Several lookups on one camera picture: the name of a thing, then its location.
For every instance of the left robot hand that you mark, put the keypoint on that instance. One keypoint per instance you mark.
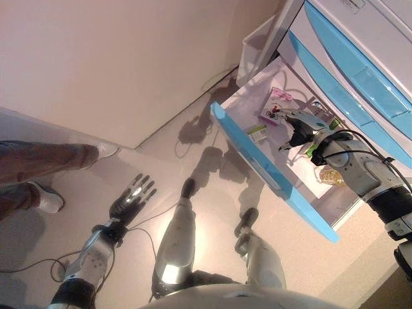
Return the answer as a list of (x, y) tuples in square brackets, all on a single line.
[(125, 209)]

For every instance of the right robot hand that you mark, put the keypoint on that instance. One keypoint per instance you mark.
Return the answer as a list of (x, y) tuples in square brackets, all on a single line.
[(305, 128)]

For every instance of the small green white medicine box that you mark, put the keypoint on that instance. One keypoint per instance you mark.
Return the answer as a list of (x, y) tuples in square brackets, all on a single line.
[(257, 133)]

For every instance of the white drawer blue front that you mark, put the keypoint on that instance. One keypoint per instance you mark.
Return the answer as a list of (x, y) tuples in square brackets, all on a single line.
[(254, 154)]

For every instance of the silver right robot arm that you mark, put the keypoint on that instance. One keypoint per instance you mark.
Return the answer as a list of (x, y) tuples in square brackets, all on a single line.
[(357, 167)]

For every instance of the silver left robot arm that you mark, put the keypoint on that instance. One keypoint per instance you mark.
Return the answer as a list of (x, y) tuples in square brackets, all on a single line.
[(90, 260)]

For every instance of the pink bicycle print medicine box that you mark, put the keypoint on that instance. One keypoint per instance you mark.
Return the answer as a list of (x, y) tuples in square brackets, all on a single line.
[(273, 103)]

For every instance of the clear tube packet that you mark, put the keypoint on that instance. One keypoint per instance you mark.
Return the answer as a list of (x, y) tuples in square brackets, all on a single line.
[(317, 106)]

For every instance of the yellow lid glass jar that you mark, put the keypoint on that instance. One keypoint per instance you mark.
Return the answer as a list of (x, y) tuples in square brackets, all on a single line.
[(331, 176)]

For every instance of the white sneaker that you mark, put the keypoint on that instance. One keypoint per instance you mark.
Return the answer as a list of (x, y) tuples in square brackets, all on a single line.
[(107, 149), (48, 198)]

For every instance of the silver left robot leg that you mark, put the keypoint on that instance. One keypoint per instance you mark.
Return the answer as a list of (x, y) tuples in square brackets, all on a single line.
[(177, 244)]

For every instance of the silver robot leg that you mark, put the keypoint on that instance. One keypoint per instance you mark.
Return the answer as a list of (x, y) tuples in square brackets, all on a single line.
[(177, 244), (264, 257)]

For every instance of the translucent white side bin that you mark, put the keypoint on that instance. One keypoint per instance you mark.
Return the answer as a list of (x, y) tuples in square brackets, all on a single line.
[(257, 48)]

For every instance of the white medical cart blue drawers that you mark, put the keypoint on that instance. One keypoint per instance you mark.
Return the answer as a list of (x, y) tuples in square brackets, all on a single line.
[(386, 32)]

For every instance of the silver right robot leg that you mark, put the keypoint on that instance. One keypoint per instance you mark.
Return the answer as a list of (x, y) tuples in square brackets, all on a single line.
[(264, 257)]

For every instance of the silver robot torso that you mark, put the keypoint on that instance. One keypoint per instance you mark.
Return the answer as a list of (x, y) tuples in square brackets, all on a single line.
[(241, 296)]

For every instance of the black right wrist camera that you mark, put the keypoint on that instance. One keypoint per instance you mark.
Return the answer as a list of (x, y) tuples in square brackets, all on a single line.
[(318, 154)]

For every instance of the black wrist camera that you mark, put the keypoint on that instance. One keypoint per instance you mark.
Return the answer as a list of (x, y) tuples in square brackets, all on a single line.
[(318, 154), (111, 235)]

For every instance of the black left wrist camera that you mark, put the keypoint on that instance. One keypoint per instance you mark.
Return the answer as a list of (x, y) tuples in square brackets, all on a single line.
[(111, 235)]

